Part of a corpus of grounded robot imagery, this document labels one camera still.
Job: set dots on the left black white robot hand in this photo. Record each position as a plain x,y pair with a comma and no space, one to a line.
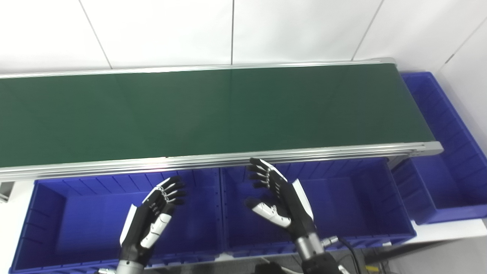
142,224

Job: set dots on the green conveyor belt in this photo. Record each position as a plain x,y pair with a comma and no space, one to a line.
198,114

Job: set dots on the large blue plastic bin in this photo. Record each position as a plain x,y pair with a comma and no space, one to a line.
354,205
83,224
441,179

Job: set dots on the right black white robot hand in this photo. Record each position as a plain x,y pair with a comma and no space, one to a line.
296,213

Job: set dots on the aluminium conveyor support leg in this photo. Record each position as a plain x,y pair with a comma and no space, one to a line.
5,191
397,160

